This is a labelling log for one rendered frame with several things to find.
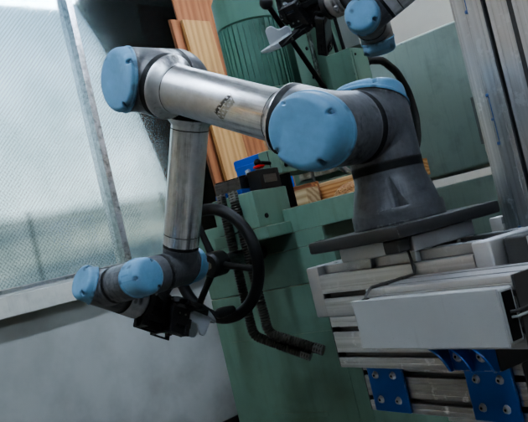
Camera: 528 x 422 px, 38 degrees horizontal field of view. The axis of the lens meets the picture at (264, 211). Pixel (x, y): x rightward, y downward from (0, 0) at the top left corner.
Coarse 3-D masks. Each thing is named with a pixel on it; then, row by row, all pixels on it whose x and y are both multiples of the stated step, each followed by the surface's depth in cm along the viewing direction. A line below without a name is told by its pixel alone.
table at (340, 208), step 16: (352, 192) 177; (288, 208) 190; (304, 208) 186; (320, 208) 183; (336, 208) 181; (352, 208) 178; (272, 224) 184; (288, 224) 188; (304, 224) 187; (320, 224) 184; (224, 240) 191; (240, 240) 188
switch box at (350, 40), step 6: (342, 18) 224; (342, 24) 224; (342, 30) 224; (348, 30) 223; (342, 36) 224; (348, 36) 223; (354, 36) 222; (348, 42) 223; (354, 42) 222; (360, 42) 221; (360, 48) 226
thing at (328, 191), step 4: (424, 160) 182; (424, 164) 182; (428, 168) 183; (428, 172) 183; (344, 180) 197; (348, 180) 196; (352, 180) 195; (328, 184) 200; (332, 184) 199; (336, 184) 198; (340, 184) 198; (320, 188) 202; (324, 188) 201; (328, 188) 200; (332, 188) 199; (336, 188) 198; (324, 192) 201; (328, 192) 200; (332, 192) 199; (324, 196) 201; (328, 196) 200; (332, 196) 200
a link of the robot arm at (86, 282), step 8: (80, 272) 155; (88, 272) 153; (96, 272) 153; (80, 280) 154; (88, 280) 152; (96, 280) 152; (72, 288) 155; (80, 288) 153; (88, 288) 152; (96, 288) 153; (80, 296) 152; (88, 296) 153; (96, 296) 153; (104, 296) 152; (88, 304) 155; (96, 304) 155; (104, 304) 155; (112, 304) 154; (120, 304) 157; (128, 304) 158; (120, 312) 159
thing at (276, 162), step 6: (270, 150) 206; (258, 156) 208; (264, 156) 207; (270, 156) 206; (276, 156) 204; (276, 162) 205; (282, 162) 205; (264, 168) 207; (282, 168) 204; (288, 168) 206; (294, 168) 208
